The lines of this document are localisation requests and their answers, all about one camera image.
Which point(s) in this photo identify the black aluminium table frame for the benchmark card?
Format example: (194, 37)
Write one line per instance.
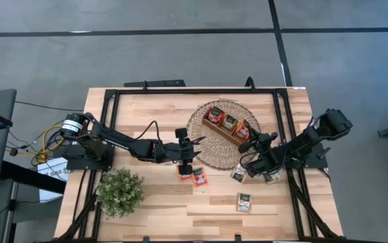
(197, 91)

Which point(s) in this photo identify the round woven straw placemat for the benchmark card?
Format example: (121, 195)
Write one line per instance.
(217, 157)

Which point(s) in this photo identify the black arched hook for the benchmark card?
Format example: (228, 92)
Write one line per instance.
(247, 83)

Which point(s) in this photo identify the wooden three-compartment tray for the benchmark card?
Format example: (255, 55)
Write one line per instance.
(220, 135)

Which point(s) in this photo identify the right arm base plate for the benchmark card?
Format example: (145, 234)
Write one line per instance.
(320, 164)

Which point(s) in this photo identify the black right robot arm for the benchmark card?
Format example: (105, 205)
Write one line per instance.
(301, 145)

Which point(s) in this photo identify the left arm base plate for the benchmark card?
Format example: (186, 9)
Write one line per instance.
(79, 162)

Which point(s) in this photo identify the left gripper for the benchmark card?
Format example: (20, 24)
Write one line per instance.
(170, 152)

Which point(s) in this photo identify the black power plug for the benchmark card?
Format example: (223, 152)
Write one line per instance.
(13, 152)

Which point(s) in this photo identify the black power strip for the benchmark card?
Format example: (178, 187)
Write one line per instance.
(153, 83)

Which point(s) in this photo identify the artificial green bushy plant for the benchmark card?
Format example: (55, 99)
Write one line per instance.
(119, 192)

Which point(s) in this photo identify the red strawberry tea packet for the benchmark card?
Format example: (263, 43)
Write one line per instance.
(153, 150)
(215, 115)

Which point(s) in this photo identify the white labelled box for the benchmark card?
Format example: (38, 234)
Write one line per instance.
(50, 167)

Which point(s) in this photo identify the black desk beam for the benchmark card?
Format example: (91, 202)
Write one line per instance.
(28, 175)

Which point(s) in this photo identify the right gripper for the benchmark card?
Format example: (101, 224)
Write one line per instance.
(271, 155)

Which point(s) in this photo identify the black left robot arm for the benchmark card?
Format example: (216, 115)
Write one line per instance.
(119, 143)

